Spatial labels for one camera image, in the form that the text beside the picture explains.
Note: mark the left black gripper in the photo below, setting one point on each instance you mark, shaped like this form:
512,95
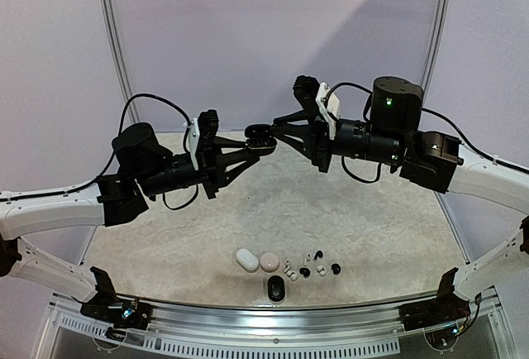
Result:
224,178

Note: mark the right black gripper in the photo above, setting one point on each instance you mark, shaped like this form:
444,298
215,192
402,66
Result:
318,136

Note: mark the pink round earbud case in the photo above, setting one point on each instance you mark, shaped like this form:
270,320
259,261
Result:
269,262

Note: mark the black earbud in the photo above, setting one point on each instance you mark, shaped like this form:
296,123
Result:
318,255
336,269
304,272

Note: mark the black oval earbud case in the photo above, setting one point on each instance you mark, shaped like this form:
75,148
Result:
276,288

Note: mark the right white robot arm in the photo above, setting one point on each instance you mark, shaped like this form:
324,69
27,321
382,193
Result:
389,135

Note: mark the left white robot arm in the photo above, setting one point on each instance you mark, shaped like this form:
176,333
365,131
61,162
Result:
109,201

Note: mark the white oval earbud case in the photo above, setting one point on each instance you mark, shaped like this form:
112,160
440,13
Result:
247,260

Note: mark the white earbud lower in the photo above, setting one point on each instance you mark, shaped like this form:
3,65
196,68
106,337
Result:
292,275

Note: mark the white stem earbud right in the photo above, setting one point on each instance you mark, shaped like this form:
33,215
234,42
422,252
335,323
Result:
321,270

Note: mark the aluminium front rail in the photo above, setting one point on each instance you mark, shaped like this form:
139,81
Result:
373,330

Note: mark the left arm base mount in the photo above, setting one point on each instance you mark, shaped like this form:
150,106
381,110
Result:
106,306

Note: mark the left aluminium frame post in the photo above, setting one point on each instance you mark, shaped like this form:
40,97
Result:
110,23

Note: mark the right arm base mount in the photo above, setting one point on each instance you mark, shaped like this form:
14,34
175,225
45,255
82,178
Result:
451,302

